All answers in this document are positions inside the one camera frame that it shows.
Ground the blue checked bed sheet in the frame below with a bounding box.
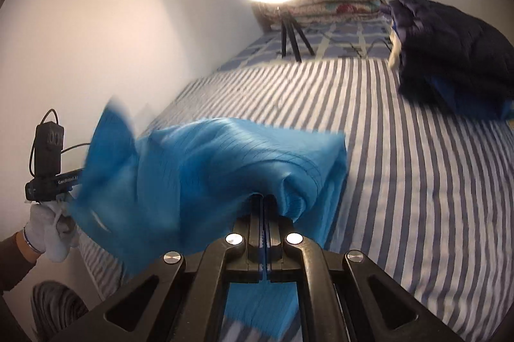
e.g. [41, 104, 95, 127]
[217, 14, 399, 72]

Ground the dark navy padded jacket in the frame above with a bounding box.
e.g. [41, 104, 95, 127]
[386, 0, 514, 122]

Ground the blue white striped bed sheet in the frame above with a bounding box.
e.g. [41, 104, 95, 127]
[78, 57, 514, 342]

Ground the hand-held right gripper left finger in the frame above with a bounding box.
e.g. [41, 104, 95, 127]
[50, 194, 266, 342]

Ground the person's left forearm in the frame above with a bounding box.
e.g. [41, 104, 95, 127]
[0, 231, 41, 296]

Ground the grey ribbed round bin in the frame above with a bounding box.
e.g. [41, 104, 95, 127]
[31, 281, 91, 342]

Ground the light blue large garment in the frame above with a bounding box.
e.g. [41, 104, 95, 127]
[66, 95, 348, 340]

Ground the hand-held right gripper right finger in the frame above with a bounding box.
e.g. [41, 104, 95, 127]
[265, 194, 466, 342]

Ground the person's left hand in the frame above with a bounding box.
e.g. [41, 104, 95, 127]
[24, 201, 82, 263]

